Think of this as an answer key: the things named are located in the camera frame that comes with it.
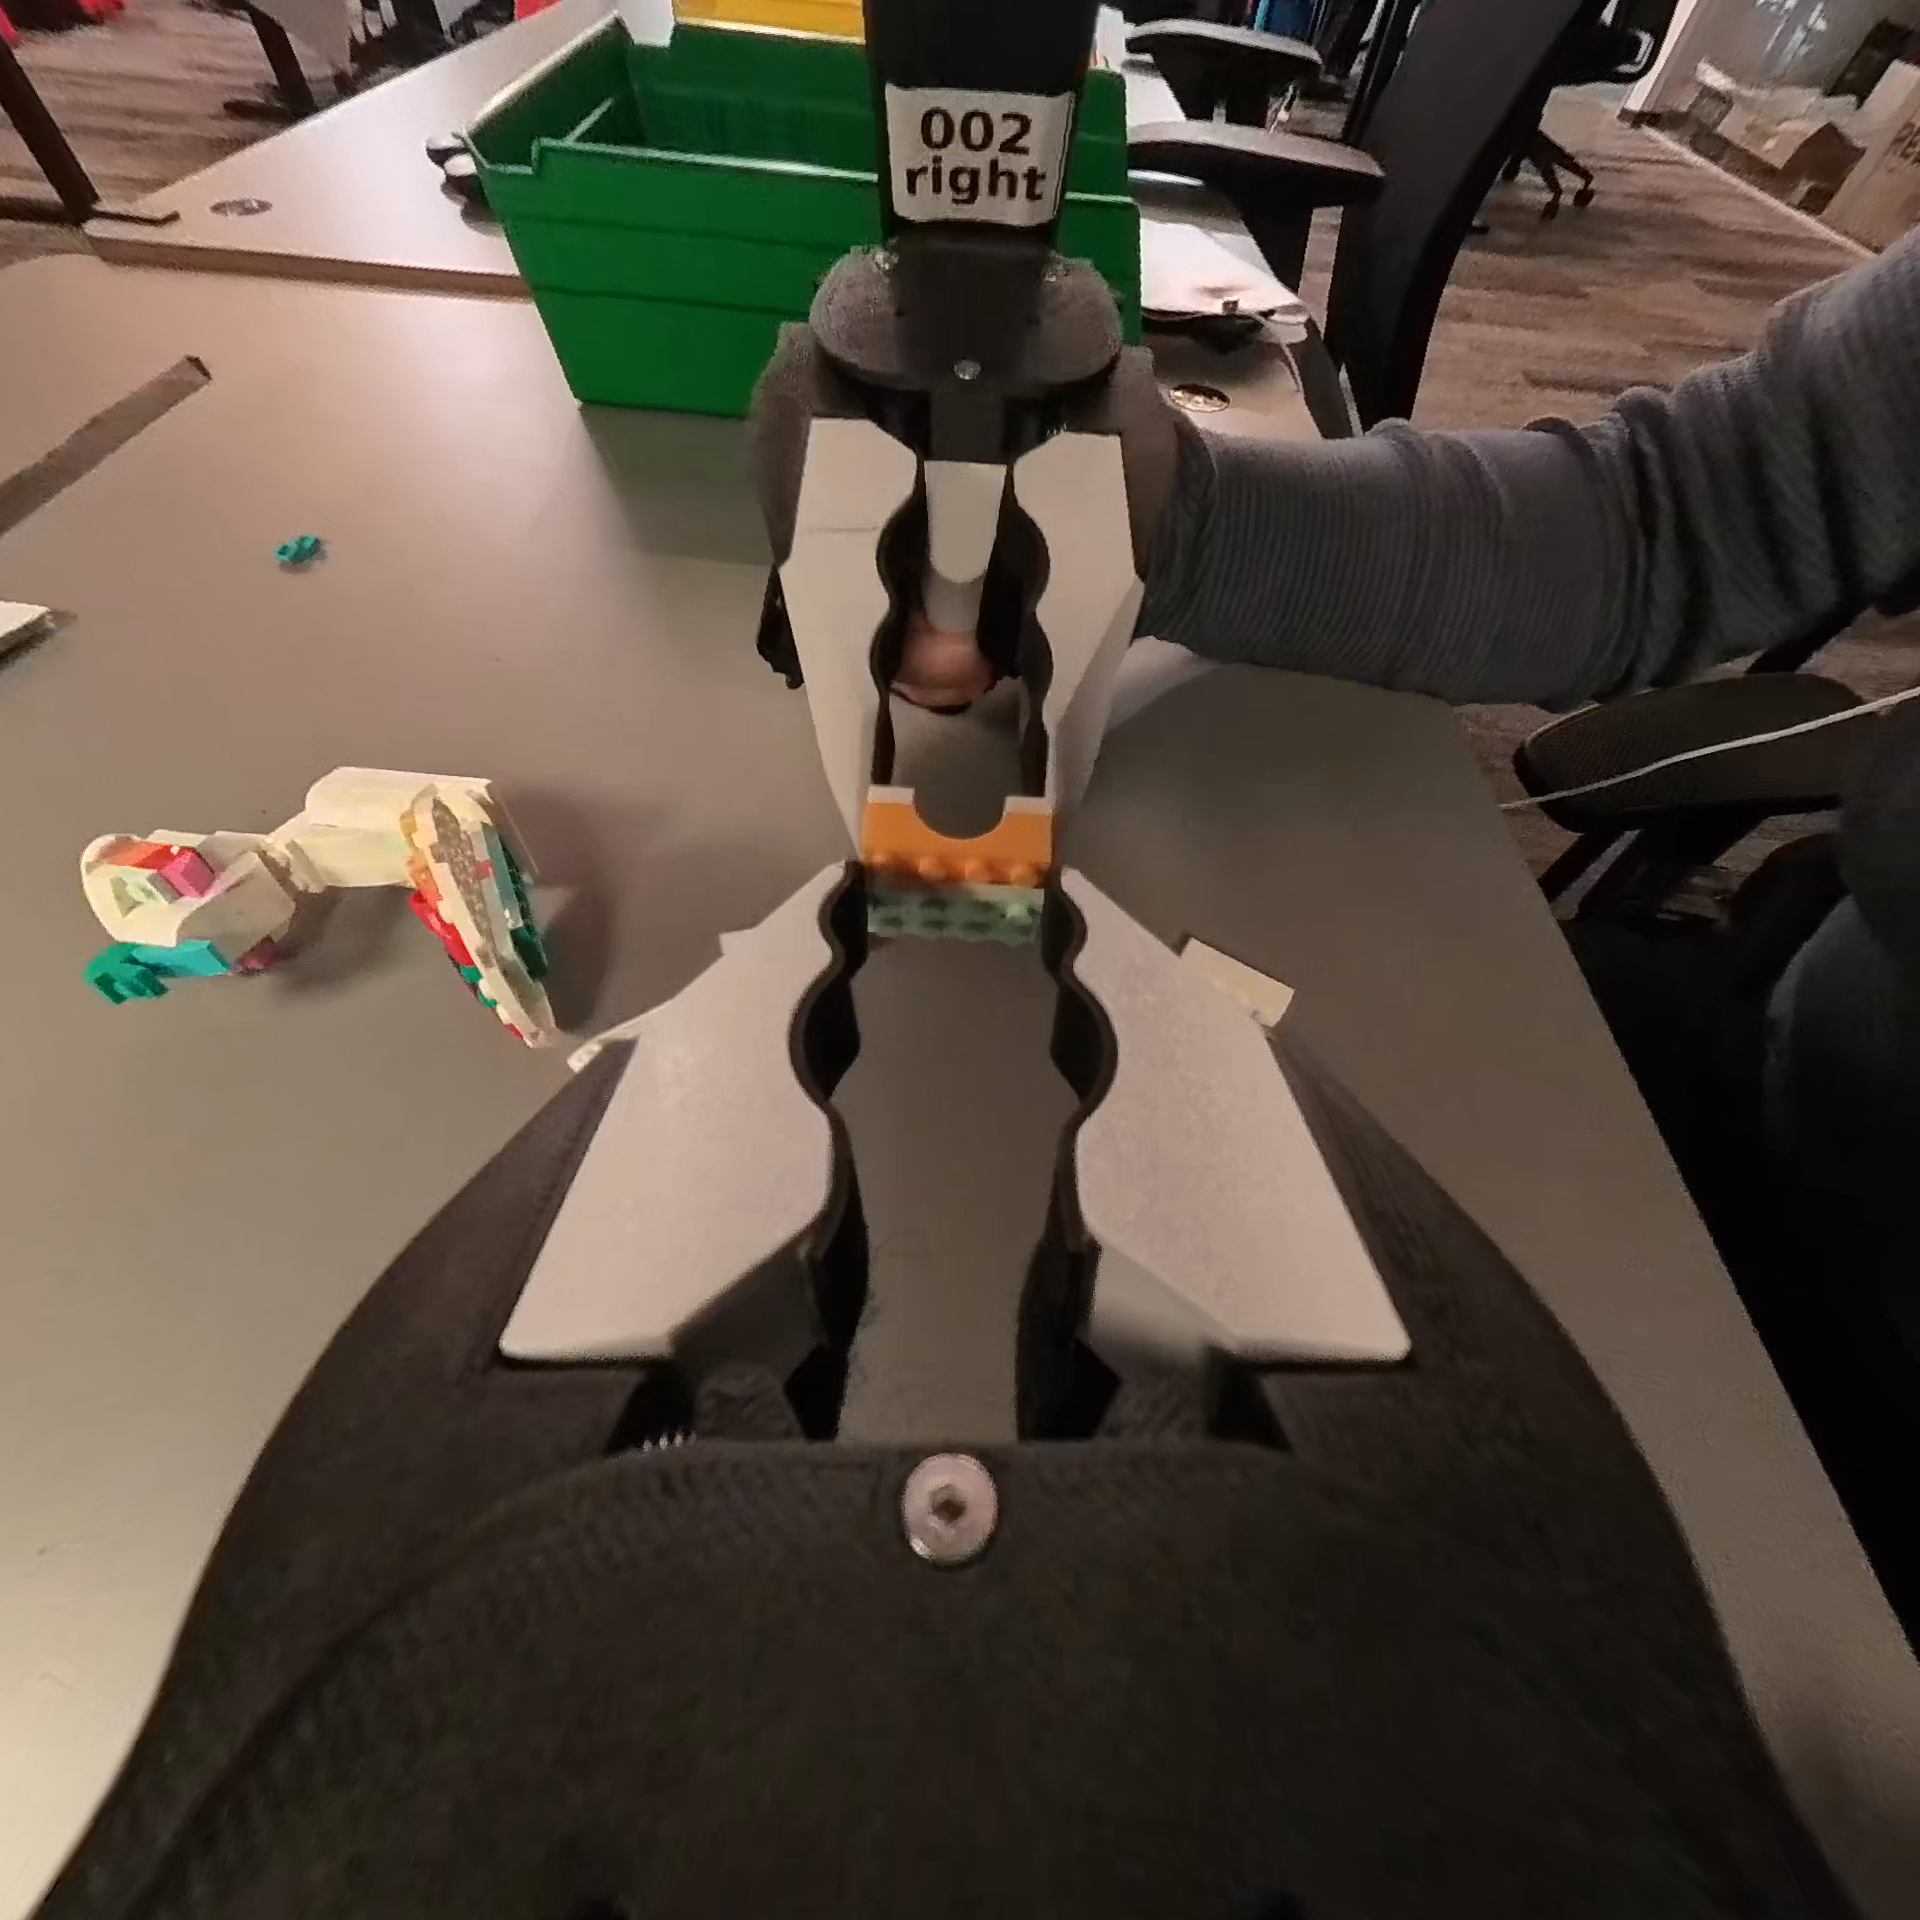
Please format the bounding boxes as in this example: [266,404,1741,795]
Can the green plastic bin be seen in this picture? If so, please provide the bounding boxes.
[465,15,1146,421]

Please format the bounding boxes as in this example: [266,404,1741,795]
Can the black office chair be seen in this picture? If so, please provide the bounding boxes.
[1124,0,1596,433]

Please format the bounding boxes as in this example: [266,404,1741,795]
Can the black chair armrest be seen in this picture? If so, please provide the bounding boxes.
[1512,673,1880,906]

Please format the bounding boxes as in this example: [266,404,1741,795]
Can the white orange lego body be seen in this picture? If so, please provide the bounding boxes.
[861,786,1062,950]

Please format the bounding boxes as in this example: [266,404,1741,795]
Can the person's right hand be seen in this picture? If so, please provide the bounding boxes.
[895,625,997,711]

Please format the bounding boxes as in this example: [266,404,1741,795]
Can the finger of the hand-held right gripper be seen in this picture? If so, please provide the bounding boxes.
[1009,426,1138,825]
[784,412,930,843]

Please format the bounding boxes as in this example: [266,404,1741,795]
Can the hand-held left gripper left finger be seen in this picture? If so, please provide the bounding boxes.
[495,866,873,1375]

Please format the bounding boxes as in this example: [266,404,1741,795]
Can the person's right forearm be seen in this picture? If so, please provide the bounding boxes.
[1133,224,1920,720]

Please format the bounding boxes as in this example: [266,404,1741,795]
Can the white lego unicorn head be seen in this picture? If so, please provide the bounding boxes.
[79,765,440,1011]

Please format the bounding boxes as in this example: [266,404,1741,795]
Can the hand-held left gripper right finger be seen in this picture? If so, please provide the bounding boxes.
[1033,876,1417,1375]

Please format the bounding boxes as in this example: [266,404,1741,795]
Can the cardboard boxes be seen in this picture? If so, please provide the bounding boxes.
[1620,0,1920,252]

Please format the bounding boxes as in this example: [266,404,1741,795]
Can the white cable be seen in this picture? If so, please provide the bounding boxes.
[1500,695,1920,817]

